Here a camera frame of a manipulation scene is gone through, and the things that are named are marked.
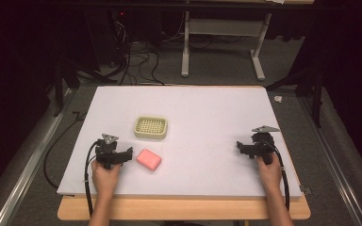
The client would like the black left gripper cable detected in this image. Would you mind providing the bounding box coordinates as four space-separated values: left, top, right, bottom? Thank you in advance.
83 140 100 218

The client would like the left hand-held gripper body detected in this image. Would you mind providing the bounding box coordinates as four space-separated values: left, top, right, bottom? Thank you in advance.
94 133 123 170

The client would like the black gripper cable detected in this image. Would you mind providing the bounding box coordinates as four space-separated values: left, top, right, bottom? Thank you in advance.
263 140 291 212
83 140 100 218

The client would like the pink soap bar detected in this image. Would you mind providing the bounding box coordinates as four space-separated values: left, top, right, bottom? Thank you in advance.
135 148 163 172

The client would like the person's right hand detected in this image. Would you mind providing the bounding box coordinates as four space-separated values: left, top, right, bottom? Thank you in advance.
255 153 283 191

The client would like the person's left hand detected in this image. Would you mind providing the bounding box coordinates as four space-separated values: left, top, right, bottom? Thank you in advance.
90 159 123 200

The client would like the aluminium floor rail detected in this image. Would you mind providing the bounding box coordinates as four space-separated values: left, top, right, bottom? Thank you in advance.
297 93 362 226
0 88 78 226

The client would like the tangle of black floor cables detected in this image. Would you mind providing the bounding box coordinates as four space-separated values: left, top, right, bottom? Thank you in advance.
107 18 168 87

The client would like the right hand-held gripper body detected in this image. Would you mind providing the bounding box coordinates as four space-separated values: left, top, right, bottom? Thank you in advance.
248 125 281 166

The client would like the long black floor cable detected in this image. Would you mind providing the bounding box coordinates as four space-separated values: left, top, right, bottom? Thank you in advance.
42 110 89 190

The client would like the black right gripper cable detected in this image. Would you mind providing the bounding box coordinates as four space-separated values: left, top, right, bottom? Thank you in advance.
263 140 291 212

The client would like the black tripod stand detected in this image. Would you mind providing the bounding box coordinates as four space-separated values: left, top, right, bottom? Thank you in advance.
264 66 326 129
52 58 119 119

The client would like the white table mat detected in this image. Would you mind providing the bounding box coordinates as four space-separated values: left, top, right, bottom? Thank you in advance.
57 85 303 200

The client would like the white metal desk frame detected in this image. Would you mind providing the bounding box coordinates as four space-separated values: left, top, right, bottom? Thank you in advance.
180 10 273 83

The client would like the cream slotted soap dish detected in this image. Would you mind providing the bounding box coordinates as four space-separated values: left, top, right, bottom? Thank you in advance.
133 115 169 141

